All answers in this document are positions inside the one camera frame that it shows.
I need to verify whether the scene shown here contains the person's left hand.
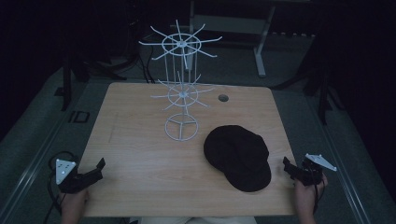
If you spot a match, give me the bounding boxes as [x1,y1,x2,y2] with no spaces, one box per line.
[60,188,91,211]

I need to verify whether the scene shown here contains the person's right hand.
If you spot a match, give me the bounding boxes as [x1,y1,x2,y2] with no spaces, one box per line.
[293,173,330,203]

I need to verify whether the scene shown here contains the white wire display rack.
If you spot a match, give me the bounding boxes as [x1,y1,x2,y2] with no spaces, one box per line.
[138,19,224,143]

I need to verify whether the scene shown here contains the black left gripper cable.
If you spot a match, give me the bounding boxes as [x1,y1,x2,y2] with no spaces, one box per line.
[42,150,77,224]

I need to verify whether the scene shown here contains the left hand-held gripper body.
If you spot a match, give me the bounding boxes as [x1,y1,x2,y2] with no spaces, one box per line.
[54,158,92,195]

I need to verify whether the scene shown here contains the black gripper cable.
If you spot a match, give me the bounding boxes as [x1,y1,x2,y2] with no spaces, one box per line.
[312,182,327,216]
[42,150,77,224]

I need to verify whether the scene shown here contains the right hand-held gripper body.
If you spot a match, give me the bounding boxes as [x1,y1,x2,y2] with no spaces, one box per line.
[298,152,338,188]

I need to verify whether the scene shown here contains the white metal desk frame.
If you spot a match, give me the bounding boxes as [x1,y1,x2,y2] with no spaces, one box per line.
[187,0,314,78]

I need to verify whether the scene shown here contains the black cap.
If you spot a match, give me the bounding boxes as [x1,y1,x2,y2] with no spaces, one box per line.
[203,124,273,193]

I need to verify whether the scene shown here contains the black metal stand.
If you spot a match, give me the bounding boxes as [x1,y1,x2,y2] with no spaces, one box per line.
[303,66,346,126]
[54,49,129,112]

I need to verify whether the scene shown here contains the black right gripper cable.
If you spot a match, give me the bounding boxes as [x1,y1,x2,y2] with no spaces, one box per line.
[312,182,327,216]

